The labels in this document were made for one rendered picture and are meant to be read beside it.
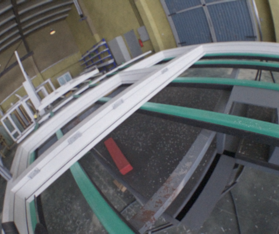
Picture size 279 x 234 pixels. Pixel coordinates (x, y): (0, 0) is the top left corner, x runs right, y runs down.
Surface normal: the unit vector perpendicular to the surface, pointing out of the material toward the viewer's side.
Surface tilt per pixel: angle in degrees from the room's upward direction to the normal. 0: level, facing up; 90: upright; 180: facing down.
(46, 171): 90
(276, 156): 90
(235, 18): 90
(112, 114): 90
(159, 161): 0
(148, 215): 0
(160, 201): 0
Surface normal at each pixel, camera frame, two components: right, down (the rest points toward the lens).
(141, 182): -0.36, -0.79
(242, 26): -0.67, 0.59
